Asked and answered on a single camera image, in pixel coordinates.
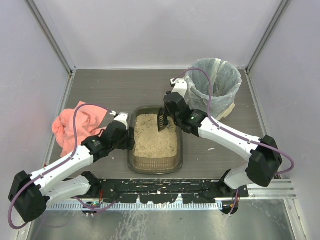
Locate black slotted litter scoop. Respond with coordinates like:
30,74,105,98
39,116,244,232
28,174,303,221
157,107,169,132

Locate grey plastic litter box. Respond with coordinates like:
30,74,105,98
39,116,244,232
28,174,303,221
127,106,183,175

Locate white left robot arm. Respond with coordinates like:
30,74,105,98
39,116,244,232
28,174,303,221
8,113,129,223

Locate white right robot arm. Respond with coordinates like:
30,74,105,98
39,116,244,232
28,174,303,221
163,79,283,197

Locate beige cat litter pellets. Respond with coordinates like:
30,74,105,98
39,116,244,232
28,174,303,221
133,114,178,158

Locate pink cloth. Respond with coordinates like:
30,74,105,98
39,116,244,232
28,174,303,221
52,101,109,157

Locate translucent white bin liner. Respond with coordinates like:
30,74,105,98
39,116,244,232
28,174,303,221
184,58,242,119

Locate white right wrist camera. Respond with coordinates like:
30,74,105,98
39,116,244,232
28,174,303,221
170,78,188,98

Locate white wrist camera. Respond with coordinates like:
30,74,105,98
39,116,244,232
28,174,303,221
170,78,188,98
109,111,129,127

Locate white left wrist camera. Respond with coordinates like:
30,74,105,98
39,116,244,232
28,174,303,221
109,111,129,127

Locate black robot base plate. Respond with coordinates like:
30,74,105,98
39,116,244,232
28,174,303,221
72,177,250,205

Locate left aluminium corner post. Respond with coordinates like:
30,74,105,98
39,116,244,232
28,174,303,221
25,0,77,76

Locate aluminium corner post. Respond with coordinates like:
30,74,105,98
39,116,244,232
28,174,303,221
245,0,291,74
25,0,77,76

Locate right aluminium corner post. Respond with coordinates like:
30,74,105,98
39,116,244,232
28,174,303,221
245,0,291,74

